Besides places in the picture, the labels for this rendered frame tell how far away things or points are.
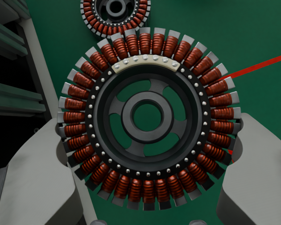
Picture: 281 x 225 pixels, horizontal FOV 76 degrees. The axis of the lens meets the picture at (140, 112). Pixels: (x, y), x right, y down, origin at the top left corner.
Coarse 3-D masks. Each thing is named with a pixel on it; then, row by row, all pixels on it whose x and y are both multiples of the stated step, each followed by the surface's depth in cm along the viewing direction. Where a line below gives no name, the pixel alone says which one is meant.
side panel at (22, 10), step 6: (6, 0) 28; (12, 0) 28; (18, 0) 31; (24, 0) 32; (12, 6) 29; (18, 6) 30; (24, 6) 32; (18, 12) 31; (24, 12) 31; (18, 18) 32; (24, 18) 32
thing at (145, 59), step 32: (128, 32) 11; (160, 32) 11; (96, 64) 11; (128, 64) 11; (160, 64) 11; (192, 64) 11; (96, 96) 11; (160, 96) 12; (192, 96) 11; (224, 96) 10; (64, 128) 11; (96, 128) 11; (128, 128) 12; (160, 128) 11; (192, 128) 12; (224, 128) 10; (96, 160) 10; (128, 160) 12; (160, 160) 12; (192, 160) 10; (224, 160) 11; (128, 192) 11; (160, 192) 10; (192, 192) 10
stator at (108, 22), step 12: (84, 0) 28; (96, 0) 29; (108, 0) 29; (120, 0) 29; (132, 0) 30; (144, 0) 28; (84, 12) 28; (96, 12) 29; (108, 12) 29; (120, 12) 29; (132, 12) 28; (144, 12) 28; (96, 24) 28; (108, 24) 28; (120, 24) 28; (132, 24) 28; (144, 24) 29; (96, 36) 29; (108, 36) 28
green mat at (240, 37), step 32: (32, 0) 33; (64, 0) 32; (160, 0) 31; (192, 0) 31; (224, 0) 31; (256, 0) 31; (64, 32) 32; (192, 32) 31; (224, 32) 31; (256, 32) 30; (64, 64) 32; (224, 64) 30; (64, 96) 31; (128, 96) 31; (256, 96) 30; (96, 192) 30; (128, 224) 29; (160, 224) 29
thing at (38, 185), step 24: (24, 144) 9; (48, 144) 9; (24, 168) 8; (48, 168) 8; (24, 192) 7; (48, 192) 7; (72, 192) 7; (0, 216) 6; (24, 216) 6; (48, 216) 6; (72, 216) 7
